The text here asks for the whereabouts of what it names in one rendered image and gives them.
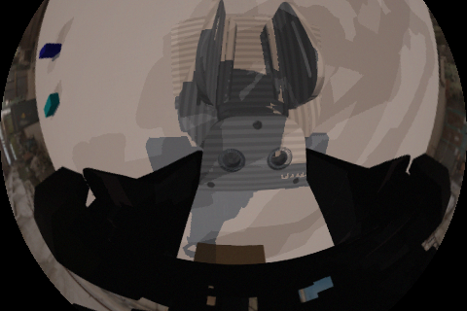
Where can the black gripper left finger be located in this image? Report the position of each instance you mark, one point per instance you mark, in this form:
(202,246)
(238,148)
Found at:
(160,201)

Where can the teal rectangular block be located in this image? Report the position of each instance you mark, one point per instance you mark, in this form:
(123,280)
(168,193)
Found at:
(52,103)

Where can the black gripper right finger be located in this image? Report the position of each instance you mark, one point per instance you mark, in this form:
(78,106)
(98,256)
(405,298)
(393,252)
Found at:
(346,191)

